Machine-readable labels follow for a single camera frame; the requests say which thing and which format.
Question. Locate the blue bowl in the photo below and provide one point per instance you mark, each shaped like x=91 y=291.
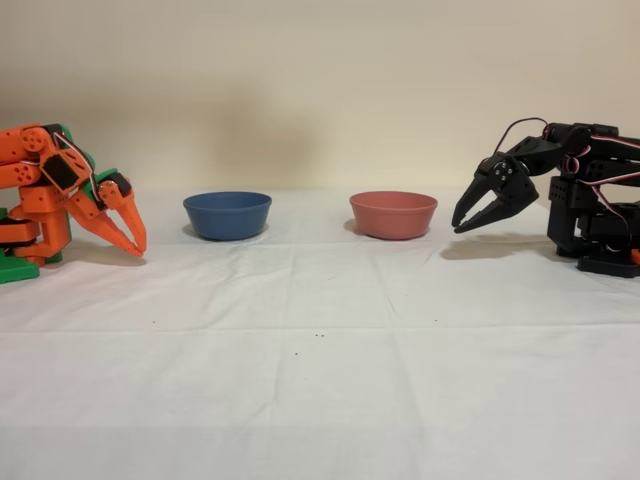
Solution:
x=227 y=220

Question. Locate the red bowl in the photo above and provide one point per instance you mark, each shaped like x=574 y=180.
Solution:
x=392 y=220

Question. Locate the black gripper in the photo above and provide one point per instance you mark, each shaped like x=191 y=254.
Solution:
x=504 y=176

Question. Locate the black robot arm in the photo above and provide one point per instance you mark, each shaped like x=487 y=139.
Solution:
x=570 y=200

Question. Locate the white tablecloth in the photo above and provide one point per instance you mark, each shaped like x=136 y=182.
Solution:
x=320 y=375

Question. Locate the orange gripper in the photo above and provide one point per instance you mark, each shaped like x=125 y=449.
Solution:
x=111 y=199

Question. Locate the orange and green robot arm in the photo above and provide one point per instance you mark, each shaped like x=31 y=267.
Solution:
x=45 y=200

